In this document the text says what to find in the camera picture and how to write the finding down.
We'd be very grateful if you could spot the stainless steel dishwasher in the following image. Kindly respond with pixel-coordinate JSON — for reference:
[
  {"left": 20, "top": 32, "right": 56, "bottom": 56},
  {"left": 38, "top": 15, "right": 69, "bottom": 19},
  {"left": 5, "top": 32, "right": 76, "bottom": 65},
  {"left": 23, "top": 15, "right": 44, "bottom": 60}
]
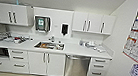
[{"left": 63, "top": 54, "right": 92, "bottom": 76}]

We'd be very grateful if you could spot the clear dish soap bottle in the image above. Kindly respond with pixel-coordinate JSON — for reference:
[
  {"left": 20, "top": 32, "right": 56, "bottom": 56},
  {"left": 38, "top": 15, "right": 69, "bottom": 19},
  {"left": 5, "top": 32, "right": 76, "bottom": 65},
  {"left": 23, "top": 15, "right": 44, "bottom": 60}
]
[{"left": 78, "top": 39, "right": 85, "bottom": 48}]

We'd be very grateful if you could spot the chrome faucet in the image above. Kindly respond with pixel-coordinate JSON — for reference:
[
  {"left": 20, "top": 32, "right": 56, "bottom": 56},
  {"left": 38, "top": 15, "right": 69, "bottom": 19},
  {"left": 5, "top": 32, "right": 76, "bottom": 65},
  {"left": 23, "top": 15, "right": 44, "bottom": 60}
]
[{"left": 47, "top": 35, "right": 57, "bottom": 45}]

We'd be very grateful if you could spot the steel kitchen sink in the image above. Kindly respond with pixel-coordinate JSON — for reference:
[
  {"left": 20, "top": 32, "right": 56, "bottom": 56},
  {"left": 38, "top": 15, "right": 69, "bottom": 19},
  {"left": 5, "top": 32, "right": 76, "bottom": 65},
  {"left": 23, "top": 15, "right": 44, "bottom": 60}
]
[{"left": 34, "top": 39, "right": 66, "bottom": 53}]

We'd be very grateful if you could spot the stack of white dishes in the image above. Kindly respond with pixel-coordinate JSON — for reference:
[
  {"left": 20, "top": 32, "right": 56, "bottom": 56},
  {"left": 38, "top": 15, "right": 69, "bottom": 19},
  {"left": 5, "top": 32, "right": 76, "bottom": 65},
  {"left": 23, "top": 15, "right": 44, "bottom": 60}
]
[{"left": 83, "top": 40, "right": 99, "bottom": 50}]

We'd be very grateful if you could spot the steel paper towel dispenser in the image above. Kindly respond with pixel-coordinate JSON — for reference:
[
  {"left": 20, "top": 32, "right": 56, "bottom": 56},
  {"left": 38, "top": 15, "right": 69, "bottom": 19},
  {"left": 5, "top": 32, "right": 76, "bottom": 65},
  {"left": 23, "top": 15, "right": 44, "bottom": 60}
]
[{"left": 33, "top": 15, "right": 52, "bottom": 34}]

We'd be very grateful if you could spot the white dish cloth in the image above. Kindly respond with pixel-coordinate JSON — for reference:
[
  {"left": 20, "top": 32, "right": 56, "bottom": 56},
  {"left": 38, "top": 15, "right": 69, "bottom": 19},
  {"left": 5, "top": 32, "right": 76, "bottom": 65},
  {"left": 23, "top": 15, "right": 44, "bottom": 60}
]
[{"left": 95, "top": 46, "right": 108, "bottom": 54}]

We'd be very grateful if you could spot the white two-door base cabinet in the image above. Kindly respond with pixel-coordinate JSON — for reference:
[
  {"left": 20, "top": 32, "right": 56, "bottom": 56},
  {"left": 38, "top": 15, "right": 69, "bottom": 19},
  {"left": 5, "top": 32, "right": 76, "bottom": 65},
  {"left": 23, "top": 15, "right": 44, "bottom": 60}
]
[{"left": 25, "top": 49, "right": 67, "bottom": 76}]

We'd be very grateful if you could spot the small blue bottle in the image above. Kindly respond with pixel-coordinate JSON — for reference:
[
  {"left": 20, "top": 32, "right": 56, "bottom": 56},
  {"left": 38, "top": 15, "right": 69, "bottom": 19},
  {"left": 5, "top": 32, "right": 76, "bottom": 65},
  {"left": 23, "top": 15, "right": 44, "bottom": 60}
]
[{"left": 14, "top": 0, "right": 20, "bottom": 6}]

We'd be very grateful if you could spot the black wall soap dispenser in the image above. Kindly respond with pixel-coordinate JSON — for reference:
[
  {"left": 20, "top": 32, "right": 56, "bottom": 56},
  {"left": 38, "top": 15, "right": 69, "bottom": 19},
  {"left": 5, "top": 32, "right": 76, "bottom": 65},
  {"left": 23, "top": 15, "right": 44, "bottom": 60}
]
[{"left": 60, "top": 22, "right": 70, "bottom": 37}]

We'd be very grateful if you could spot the white three-door wall cabinet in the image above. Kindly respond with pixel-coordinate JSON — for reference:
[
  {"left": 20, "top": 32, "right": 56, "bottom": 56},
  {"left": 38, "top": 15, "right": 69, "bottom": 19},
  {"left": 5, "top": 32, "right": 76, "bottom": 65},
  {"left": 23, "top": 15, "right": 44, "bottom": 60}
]
[
  {"left": 71, "top": 10, "right": 117, "bottom": 37},
  {"left": 0, "top": 2, "right": 36, "bottom": 29}
]

